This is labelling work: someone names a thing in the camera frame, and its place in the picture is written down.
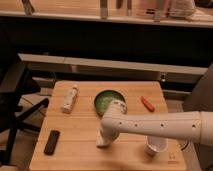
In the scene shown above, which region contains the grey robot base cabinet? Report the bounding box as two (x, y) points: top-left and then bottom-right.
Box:
(182, 63), (213, 171)

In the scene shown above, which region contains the black power cable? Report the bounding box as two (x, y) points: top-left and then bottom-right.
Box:
(179, 139), (190, 151)

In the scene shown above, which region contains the black office chair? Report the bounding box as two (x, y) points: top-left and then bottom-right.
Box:
(0, 54), (50, 151)

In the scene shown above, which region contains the black remote control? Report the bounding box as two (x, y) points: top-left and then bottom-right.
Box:
(44, 130), (60, 155)

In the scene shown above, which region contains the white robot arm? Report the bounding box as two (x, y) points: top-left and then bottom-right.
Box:
(100, 100), (213, 146)

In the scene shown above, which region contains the white plastic bottle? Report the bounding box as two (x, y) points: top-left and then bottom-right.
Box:
(61, 85), (78, 114)

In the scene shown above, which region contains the green bowl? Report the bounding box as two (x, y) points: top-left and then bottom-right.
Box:
(94, 90), (125, 117)

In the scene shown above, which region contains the orange carrot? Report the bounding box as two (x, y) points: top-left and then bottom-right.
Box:
(141, 96), (155, 112)

